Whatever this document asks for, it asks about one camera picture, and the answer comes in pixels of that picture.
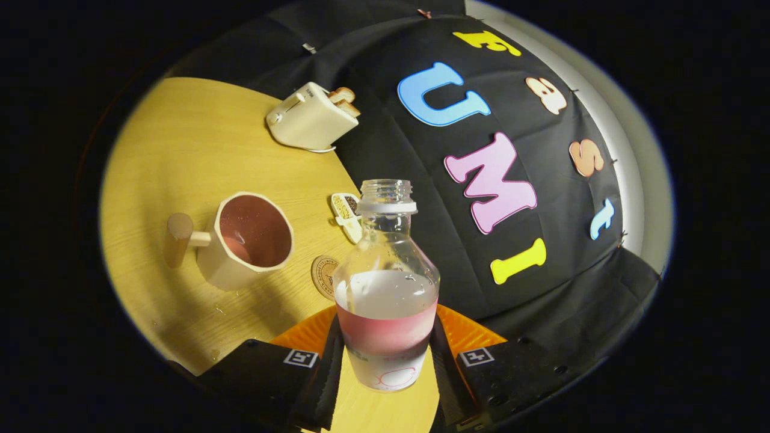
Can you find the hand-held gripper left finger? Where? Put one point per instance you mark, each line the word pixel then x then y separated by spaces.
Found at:
pixel 328 385

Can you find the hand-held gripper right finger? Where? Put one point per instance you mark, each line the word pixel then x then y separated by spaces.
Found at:
pixel 448 385

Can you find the round wooden coaster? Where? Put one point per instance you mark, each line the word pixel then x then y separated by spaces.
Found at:
pixel 322 276

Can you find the clear juice bottle pink label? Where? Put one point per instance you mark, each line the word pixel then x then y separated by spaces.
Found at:
pixel 385 288

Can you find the black backdrop cloth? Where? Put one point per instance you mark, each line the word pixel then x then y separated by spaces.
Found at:
pixel 541 288

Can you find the cream toaster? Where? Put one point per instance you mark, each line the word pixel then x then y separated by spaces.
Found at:
pixel 313 120

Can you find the wooden table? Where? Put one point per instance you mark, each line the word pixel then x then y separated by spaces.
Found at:
pixel 180 150

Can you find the toast bread slice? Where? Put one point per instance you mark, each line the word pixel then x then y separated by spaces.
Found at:
pixel 350 108
pixel 341 94

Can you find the silver clip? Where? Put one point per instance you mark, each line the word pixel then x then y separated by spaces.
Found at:
pixel 308 48

